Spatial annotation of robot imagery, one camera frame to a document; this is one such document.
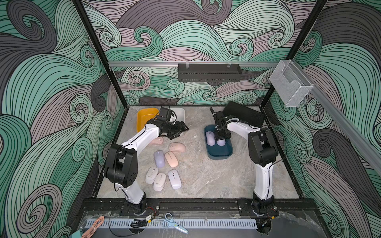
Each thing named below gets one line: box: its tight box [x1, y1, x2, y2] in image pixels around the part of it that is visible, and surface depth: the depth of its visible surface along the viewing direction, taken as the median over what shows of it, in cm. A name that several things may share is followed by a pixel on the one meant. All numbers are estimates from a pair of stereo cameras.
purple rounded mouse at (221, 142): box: [216, 138, 226, 147], surface depth 98 cm
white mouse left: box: [145, 166, 159, 185], surface depth 83 cm
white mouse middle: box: [152, 172, 167, 192], surface depth 81 cm
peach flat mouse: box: [164, 151, 179, 169], surface depth 91 cm
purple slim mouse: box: [154, 150, 166, 169], surface depth 90 cm
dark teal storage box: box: [203, 124, 234, 160], surface depth 97 cm
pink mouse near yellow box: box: [150, 136, 164, 145], surface depth 99 cm
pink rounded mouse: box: [168, 142, 187, 154], surface depth 96 cm
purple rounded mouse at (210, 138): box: [205, 130, 216, 147], surface depth 99 cm
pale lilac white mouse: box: [167, 169, 183, 190], surface depth 83 cm
